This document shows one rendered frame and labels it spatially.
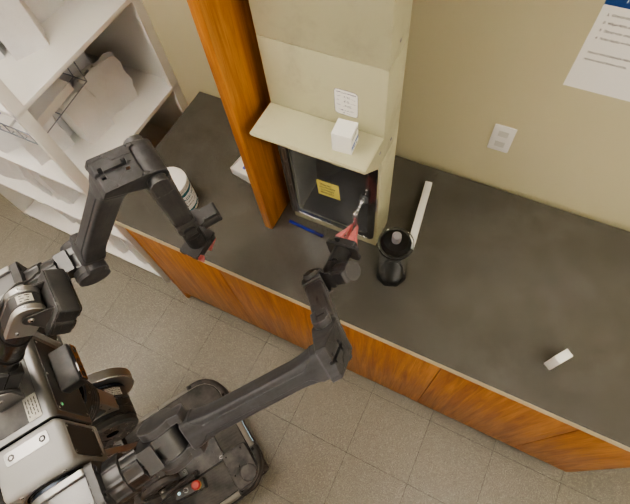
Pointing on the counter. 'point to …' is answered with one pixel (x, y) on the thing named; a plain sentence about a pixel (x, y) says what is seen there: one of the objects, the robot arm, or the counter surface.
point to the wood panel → (242, 94)
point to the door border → (288, 177)
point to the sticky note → (328, 189)
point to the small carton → (344, 136)
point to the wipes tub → (184, 187)
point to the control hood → (316, 138)
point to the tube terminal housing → (369, 110)
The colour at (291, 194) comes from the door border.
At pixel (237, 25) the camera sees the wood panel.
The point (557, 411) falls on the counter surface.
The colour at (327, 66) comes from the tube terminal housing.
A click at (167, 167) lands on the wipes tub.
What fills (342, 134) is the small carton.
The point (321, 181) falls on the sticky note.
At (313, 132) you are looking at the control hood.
